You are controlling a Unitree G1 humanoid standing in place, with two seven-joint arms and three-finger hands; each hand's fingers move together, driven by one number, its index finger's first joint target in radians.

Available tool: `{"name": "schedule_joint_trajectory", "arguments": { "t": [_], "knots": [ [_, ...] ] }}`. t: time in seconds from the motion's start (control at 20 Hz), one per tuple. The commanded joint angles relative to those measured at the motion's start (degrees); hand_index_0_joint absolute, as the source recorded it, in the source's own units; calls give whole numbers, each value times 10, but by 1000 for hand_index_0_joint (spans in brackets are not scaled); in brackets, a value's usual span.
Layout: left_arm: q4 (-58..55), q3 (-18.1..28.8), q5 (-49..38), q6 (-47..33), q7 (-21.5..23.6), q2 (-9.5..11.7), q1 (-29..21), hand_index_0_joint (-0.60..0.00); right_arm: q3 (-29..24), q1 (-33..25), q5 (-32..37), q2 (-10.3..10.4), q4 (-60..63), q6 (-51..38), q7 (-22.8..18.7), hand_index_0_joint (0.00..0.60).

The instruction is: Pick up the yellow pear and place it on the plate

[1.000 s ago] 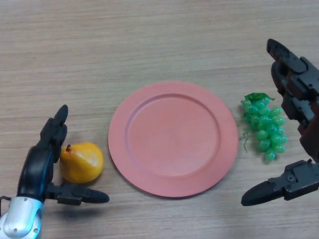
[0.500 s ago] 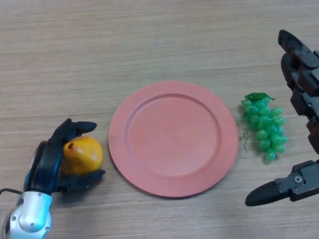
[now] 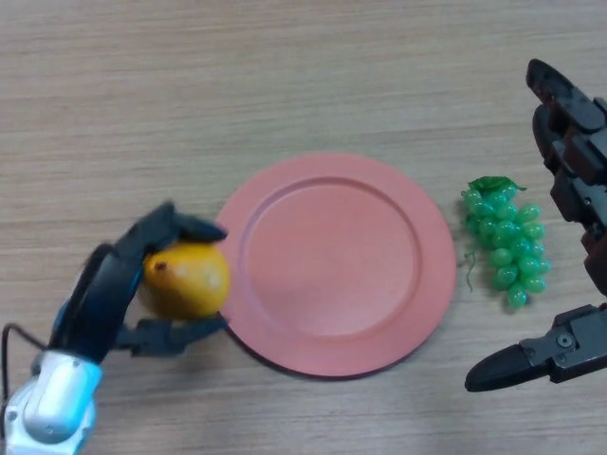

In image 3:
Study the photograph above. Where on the green grape bunch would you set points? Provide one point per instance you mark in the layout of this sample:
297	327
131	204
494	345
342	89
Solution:
509	237

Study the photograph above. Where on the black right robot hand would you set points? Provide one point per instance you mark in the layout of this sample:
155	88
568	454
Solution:
583	189

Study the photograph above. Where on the yellow pear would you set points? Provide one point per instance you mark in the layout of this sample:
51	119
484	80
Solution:
189	284

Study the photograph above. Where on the pink round plate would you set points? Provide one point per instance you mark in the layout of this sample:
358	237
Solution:
341	270

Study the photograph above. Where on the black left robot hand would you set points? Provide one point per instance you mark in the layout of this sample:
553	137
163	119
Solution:
99	303

